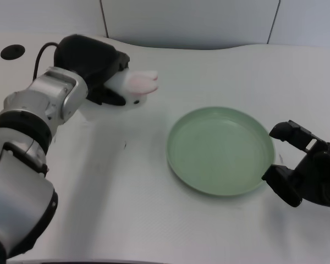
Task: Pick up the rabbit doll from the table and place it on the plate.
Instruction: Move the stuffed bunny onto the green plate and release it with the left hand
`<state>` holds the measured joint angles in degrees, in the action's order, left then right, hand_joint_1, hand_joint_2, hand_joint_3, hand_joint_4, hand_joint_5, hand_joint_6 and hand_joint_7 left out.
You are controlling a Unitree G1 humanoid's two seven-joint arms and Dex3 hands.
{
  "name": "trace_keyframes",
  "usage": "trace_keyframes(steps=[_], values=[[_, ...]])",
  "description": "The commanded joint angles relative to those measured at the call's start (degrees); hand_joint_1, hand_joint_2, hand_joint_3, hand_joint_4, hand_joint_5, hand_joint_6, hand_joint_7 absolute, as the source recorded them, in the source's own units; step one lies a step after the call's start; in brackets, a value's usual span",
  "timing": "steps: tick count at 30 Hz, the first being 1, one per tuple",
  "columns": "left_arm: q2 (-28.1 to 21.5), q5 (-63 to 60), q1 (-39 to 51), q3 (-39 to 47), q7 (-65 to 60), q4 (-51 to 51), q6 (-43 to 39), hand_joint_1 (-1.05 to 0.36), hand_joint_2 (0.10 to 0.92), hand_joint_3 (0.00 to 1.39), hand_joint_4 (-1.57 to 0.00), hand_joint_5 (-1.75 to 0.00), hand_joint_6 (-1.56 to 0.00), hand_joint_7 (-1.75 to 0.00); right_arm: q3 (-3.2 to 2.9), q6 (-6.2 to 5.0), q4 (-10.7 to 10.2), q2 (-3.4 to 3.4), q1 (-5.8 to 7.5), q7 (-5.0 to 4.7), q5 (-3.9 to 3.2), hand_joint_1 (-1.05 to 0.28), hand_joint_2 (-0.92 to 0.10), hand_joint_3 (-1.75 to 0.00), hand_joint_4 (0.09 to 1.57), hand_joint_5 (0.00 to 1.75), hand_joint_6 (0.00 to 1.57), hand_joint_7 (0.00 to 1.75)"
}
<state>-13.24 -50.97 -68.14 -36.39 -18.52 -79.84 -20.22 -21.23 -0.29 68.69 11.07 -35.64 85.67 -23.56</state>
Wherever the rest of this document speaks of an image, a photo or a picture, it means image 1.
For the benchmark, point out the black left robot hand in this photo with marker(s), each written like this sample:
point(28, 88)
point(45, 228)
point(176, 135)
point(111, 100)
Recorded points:
point(90, 68)

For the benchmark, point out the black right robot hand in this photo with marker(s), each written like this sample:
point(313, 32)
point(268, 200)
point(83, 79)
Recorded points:
point(310, 176)

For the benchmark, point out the white plush rabbit doll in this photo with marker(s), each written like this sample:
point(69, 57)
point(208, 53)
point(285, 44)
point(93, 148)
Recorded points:
point(134, 86)

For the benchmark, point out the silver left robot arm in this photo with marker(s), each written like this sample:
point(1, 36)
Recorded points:
point(27, 143)

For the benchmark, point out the green round plate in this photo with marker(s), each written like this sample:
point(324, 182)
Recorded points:
point(219, 151)

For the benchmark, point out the grey wall partition panel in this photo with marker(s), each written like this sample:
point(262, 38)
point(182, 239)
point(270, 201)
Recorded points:
point(187, 22)

